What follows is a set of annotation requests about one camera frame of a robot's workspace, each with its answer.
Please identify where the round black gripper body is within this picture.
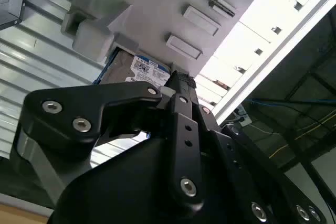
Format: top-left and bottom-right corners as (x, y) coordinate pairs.
(49, 136), (245, 224)

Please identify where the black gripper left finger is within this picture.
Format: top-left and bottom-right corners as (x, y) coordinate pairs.
(10, 73), (207, 212)

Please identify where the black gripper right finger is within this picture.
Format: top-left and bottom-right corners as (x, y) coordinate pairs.
(183, 74), (330, 224)

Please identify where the hard disk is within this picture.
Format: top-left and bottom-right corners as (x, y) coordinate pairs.
(93, 47), (174, 91)

